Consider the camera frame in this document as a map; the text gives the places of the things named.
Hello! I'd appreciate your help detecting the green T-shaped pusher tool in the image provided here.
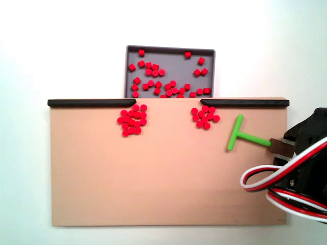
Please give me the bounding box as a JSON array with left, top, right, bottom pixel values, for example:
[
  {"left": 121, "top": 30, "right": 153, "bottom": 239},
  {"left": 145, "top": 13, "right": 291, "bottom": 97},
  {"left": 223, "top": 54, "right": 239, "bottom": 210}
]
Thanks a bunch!
[{"left": 226, "top": 114, "right": 296, "bottom": 158}]

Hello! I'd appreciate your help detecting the red white black servo cable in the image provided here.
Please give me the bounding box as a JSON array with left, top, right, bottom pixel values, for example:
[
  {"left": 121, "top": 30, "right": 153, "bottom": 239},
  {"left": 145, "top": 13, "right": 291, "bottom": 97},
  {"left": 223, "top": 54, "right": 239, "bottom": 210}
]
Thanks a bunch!
[
  {"left": 240, "top": 136, "right": 327, "bottom": 196},
  {"left": 267, "top": 188, "right": 327, "bottom": 223}
]

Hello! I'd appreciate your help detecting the black edge rail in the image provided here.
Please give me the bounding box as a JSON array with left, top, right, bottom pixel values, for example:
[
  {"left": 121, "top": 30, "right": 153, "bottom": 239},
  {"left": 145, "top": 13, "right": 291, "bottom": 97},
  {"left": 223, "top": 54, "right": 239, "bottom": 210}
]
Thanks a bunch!
[
  {"left": 200, "top": 99, "right": 290, "bottom": 108},
  {"left": 47, "top": 99, "right": 137, "bottom": 108}
]

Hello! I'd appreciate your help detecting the tan flat board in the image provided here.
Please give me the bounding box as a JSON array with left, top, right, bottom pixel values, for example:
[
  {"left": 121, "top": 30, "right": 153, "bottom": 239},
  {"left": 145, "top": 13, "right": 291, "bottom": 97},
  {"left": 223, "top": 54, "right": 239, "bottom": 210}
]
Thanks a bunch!
[{"left": 48, "top": 96, "right": 288, "bottom": 227}]

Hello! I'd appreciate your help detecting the grey rectangular container tray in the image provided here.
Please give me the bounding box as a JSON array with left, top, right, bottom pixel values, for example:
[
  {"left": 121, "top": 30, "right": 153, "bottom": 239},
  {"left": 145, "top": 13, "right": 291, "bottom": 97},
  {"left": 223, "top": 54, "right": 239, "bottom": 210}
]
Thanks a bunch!
[{"left": 124, "top": 45, "right": 217, "bottom": 99}]

